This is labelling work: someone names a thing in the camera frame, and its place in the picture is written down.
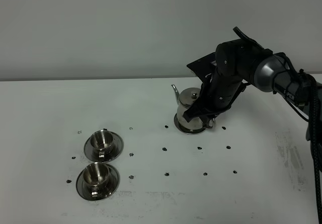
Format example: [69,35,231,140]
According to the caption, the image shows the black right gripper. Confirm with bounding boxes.
[183,67,246,122]

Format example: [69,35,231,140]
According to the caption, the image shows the stainless steel teapot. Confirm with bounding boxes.
[171,85,215,134]

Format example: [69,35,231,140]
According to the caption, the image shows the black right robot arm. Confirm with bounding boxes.
[183,39,312,122]

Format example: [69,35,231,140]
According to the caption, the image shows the far stainless steel teacup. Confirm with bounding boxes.
[88,129,114,162]

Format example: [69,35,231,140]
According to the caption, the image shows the stainless steel teacup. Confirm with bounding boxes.
[88,129,114,162]
[83,162,110,198]

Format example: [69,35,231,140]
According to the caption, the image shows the far stainless steel saucer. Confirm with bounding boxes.
[84,131,124,163]

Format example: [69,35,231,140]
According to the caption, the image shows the stainless steel saucer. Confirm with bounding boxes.
[84,131,124,163]
[76,163,120,201]

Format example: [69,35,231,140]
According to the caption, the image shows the near stainless steel teacup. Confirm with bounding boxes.
[83,162,110,198]

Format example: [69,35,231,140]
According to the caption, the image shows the near stainless steel saucer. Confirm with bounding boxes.
[76,163,120,201]

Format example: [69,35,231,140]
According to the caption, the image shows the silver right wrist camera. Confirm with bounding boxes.
[187,52,218,84]

